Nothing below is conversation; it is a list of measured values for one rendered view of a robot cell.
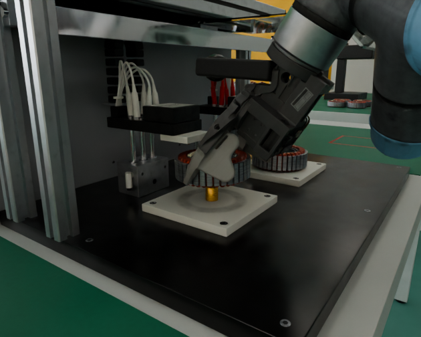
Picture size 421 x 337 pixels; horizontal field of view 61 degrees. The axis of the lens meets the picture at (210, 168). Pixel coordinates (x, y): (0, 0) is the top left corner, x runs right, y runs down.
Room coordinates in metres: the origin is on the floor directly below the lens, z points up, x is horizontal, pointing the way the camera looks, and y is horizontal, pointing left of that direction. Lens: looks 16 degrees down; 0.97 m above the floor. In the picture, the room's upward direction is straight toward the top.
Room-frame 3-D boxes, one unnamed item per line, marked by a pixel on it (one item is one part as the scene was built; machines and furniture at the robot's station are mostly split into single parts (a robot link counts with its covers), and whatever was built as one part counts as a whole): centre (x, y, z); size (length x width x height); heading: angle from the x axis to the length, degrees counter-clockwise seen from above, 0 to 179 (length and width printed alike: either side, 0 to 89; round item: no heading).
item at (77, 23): (0.67, 0.01, 1.03); 0.62 x 0.01 x 0.03; 145
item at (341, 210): (0.62, -0.06, 0.76); 0.64 x 0.47 x 0.02; 145
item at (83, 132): (0.76, 0.14, 0.92); 0.66 x 0.01 x 0.30; 145
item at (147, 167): (0.60, 0.12, 0.80); 0.08 x 0.05 x 0.06; 145
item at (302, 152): (0.71, -0.14, 0.80); 0.11 x 0.11 x 0.04
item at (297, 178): (0.71, -0.14, 0.78); 0.15 x 0.15 x 0.01; 55
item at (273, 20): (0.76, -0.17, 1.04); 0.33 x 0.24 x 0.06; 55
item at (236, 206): (0.51, 0.00, 0.78); 0.15 x 0.15 x 0.01; 55
